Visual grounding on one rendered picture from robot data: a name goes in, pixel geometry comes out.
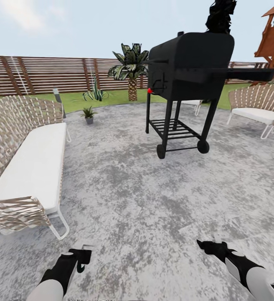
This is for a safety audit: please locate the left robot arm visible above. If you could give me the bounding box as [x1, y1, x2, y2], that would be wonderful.
[26, 238, 96, 301]

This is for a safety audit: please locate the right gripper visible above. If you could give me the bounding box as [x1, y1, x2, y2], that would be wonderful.
[197, 240, 228, 259]

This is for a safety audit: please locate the insectifuge atomizer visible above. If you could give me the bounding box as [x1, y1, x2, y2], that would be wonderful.
[76, 264, 85, 273]

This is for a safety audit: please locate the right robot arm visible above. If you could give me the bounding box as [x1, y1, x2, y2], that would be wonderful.
[197, 232, 274, 301]

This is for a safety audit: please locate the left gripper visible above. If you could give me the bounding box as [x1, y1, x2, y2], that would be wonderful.
[69, 249, 92, 265]

